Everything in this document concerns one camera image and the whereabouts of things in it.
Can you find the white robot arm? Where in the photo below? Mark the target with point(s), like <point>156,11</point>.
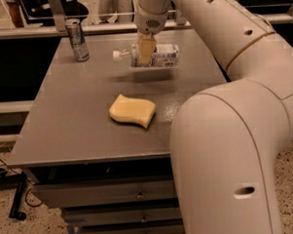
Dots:
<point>224,140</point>

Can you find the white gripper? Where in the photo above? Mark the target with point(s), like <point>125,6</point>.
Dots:
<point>150,21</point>

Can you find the yellow sponge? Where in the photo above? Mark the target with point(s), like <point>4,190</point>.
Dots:
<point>132,110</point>

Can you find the grey drawer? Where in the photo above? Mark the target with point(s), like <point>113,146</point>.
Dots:
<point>168,226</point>
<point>105,192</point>
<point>123,213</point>

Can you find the top grey drawer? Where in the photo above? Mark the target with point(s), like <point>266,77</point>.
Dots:
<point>105,192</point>

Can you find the clear plastic bottle blue label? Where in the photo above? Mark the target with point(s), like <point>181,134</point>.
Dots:
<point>164,55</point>

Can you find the middle grey drawer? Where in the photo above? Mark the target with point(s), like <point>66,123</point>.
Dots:
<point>123,213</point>

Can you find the silver blue drink can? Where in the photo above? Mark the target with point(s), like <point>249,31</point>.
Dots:
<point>77,39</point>

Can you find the bottom grey drawer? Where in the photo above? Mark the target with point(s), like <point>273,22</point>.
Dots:
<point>168,226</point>

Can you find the grey drawer cabinet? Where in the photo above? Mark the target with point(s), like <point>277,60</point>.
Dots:
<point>68,134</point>

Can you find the black stand foot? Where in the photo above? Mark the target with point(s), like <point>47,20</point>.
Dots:
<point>15,212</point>

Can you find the grey metal railing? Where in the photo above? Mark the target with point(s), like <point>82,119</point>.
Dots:
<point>274,13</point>

